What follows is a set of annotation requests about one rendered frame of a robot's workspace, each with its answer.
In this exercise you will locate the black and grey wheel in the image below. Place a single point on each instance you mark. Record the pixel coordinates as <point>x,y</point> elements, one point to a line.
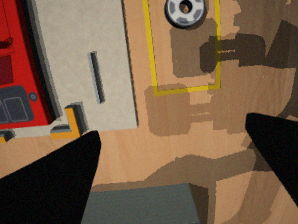
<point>173,15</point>

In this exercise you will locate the yellow rectangular outline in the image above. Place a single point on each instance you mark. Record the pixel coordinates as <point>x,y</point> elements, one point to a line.
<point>148,29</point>

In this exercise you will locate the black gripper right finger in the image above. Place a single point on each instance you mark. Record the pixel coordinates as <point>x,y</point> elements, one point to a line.
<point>277,141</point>

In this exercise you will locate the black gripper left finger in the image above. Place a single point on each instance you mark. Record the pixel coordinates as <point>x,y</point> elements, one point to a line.
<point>54,189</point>

